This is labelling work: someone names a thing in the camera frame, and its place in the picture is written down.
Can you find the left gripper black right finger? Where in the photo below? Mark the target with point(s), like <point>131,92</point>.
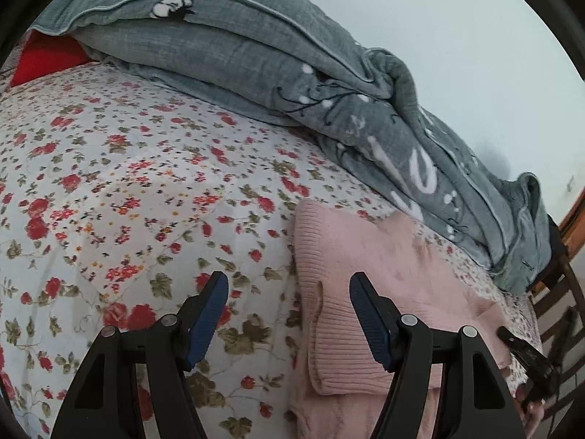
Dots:
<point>474,401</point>

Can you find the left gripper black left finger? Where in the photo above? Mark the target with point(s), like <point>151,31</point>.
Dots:
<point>103,398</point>

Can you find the pink knit sweater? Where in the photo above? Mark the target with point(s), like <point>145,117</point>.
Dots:
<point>339,389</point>

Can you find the person's right hand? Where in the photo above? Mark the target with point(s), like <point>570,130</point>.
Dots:
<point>531,413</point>

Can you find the wooden bed footboard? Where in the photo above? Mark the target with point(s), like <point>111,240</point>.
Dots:
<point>558,301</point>

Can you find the wooden door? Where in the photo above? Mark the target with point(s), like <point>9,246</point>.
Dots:
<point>572,227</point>

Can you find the floral bed sheet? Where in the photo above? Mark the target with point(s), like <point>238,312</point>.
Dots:
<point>118,199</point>

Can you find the red pillow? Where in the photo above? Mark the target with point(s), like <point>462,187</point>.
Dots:
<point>43,55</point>

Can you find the grey floral blanket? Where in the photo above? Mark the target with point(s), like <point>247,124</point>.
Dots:
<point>285,62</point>

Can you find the white wall switch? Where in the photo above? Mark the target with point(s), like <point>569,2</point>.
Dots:
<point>570,184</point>

